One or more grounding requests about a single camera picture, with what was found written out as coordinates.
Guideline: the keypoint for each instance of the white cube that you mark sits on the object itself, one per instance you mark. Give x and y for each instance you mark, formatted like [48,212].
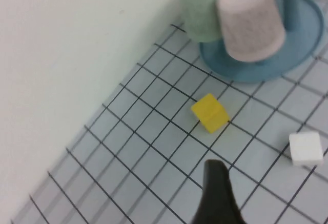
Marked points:
[306,148]

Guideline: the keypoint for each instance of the pale pink plastic cup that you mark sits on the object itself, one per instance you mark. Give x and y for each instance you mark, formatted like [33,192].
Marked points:
[251,24]

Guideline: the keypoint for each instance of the grey checkered tablecloth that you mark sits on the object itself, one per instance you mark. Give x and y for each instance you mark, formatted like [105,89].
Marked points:
[153,157]

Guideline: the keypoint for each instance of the mint green plastic cup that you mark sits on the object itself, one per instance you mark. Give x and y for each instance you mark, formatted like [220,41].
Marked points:
[200,8]

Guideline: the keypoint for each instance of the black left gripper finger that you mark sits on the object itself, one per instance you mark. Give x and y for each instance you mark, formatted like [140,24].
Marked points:
[217,198]

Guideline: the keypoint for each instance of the yellow cube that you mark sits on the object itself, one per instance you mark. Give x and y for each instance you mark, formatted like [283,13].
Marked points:
[210,112]

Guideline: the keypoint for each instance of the blue cup stand tray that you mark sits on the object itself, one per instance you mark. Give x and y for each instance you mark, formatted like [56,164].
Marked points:
[302,42]

